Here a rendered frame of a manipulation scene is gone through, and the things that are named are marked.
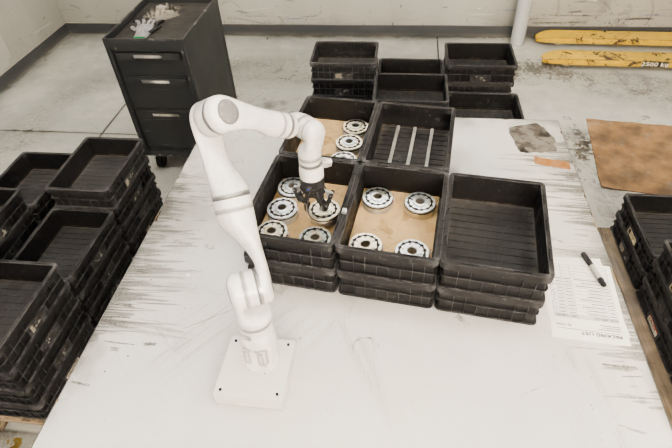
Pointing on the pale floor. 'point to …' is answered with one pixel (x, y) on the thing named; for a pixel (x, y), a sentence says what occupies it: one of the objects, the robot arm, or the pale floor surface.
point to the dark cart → (170, 70)
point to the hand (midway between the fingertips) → (315, 208)
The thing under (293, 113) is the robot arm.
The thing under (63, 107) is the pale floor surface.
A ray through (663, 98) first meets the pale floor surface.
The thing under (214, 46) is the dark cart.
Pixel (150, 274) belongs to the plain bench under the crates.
